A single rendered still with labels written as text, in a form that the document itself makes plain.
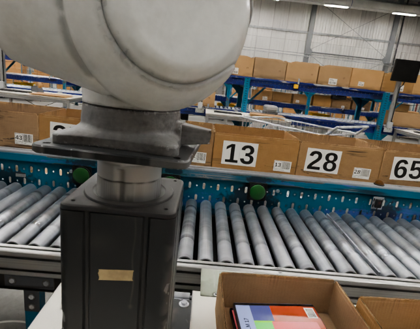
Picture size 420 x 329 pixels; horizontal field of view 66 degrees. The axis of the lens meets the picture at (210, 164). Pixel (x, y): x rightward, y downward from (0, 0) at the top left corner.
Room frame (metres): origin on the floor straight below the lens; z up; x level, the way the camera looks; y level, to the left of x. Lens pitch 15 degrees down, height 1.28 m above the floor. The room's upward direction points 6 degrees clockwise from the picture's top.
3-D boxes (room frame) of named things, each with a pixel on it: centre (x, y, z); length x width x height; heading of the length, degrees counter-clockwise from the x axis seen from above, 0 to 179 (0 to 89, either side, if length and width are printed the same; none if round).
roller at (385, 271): (1.14, -0.59, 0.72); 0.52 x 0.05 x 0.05; 2
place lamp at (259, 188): (1.37, -0.23, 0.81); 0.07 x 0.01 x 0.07; 92
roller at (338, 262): (1.14, -0.46, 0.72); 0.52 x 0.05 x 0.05; 2
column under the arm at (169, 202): (0.53, 0.13, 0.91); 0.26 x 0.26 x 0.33; 2
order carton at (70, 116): (1.55, 0.59, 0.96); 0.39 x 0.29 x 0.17; 92
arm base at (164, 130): (0.52, 0.11, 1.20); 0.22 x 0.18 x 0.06; 88
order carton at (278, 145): (1.58, -0.20, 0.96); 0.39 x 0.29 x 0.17; 92
